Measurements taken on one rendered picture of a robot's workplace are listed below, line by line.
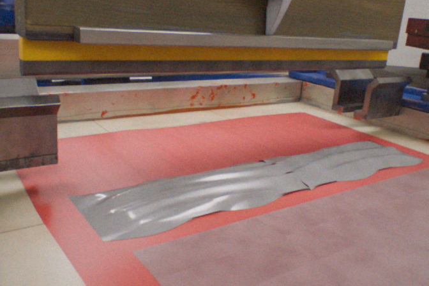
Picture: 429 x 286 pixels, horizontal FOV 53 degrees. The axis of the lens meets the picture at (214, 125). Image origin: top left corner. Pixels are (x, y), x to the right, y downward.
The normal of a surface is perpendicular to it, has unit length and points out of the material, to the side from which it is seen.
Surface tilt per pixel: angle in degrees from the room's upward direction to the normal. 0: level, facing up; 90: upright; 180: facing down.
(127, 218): 36
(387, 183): 0
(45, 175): 0
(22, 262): 0
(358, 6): 90
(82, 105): 90
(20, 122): 90
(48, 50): 90
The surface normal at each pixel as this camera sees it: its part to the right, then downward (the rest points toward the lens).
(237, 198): 0.40, -0.55
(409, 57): -0.81, 0.09
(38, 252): 0.08, -0.96
